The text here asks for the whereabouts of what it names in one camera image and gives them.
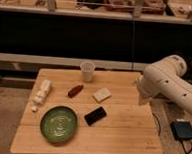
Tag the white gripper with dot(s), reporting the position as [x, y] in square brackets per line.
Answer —
[139, 87]

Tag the white sponge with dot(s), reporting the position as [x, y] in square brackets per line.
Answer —
[101, 94]

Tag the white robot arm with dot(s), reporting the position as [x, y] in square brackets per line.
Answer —
[165, 77]

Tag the green ceramic bowl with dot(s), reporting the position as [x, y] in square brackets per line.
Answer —
[59, 124]

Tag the translucent plastic cup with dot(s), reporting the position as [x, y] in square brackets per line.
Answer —
[87, 69]

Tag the black rectangular block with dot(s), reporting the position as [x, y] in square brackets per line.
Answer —
[95, 115]

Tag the brown oblong object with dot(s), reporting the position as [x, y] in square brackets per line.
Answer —
[75, 90]

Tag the black foot pedal box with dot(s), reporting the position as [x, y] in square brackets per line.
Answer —
[181, 130]

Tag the wooden folding table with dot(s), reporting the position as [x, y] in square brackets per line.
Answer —
[128, 127]

